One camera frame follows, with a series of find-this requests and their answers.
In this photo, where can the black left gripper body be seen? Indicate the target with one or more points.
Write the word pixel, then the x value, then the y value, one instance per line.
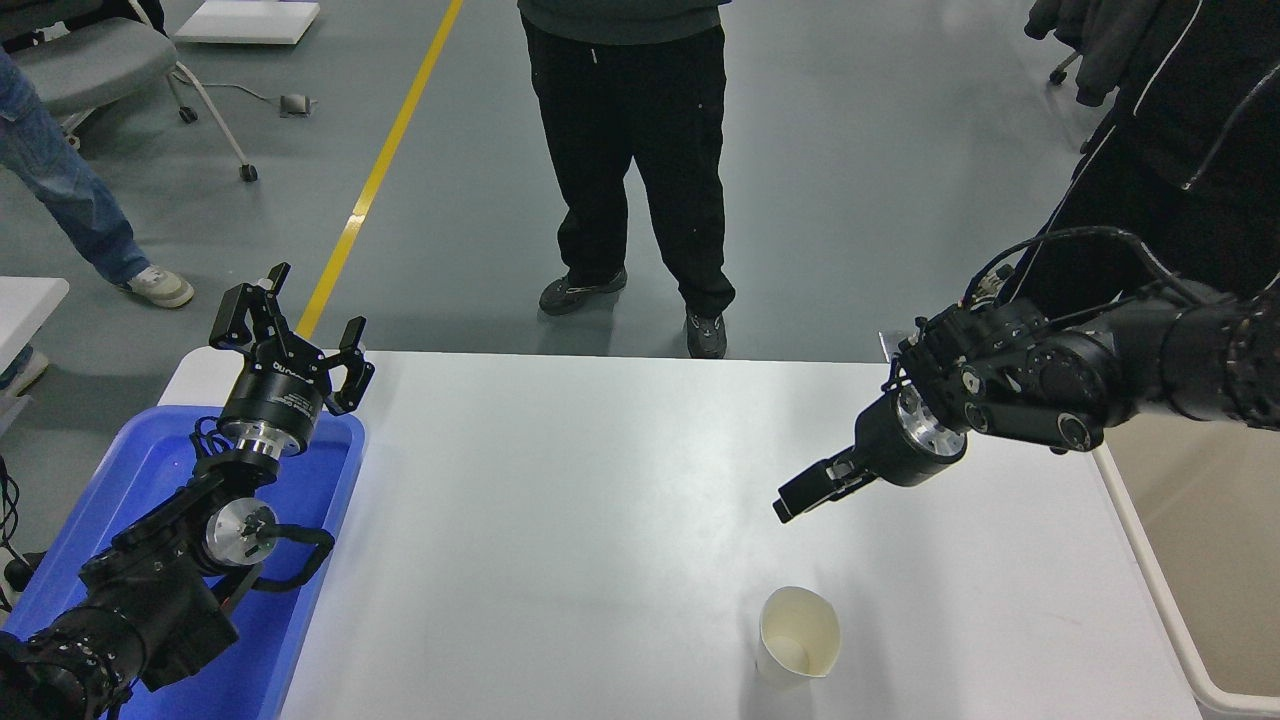
pixel 275 395

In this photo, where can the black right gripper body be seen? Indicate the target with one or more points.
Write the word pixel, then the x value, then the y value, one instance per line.
pixel 888 450

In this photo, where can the white paper cup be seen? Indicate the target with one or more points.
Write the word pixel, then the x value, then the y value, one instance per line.
pixel 795 625

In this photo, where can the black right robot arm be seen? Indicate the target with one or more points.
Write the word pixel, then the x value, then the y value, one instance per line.
pixel 1100 370

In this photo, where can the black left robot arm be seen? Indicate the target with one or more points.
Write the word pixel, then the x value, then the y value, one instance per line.
pixel 150 600

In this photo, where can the metal floor outlet plate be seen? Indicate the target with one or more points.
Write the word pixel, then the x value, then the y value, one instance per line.
pixel 888 346

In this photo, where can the blue plastic tray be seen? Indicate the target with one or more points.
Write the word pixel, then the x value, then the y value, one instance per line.
pixel 150 465

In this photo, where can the small grey floor adapter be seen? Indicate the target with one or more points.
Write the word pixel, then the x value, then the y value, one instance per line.
pixel 297 104

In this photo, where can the small white side table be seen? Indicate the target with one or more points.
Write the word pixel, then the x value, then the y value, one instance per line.
pixel 25 310

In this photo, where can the person in blue jeans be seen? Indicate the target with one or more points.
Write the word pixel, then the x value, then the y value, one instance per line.
pixel 60 180

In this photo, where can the white flat board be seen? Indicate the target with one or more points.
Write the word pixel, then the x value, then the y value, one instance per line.
pixel 250 20

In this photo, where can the grey office chair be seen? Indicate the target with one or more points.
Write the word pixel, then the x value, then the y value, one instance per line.
pixel 90 60

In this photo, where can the large pale plastic bin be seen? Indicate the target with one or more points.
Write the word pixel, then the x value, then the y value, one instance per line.
pixel 1210 560

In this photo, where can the person in plain black trousers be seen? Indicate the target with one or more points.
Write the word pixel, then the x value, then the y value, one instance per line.
pixel 620 120

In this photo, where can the black chair caster base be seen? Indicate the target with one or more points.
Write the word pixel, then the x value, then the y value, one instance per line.
pixel 1062 70

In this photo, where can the person in white-striped black suit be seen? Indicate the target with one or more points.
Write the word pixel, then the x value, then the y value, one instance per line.
pixel 1190 130

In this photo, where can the dark hanging jacket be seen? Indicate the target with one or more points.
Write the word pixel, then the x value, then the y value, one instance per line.
pixel 1090 40

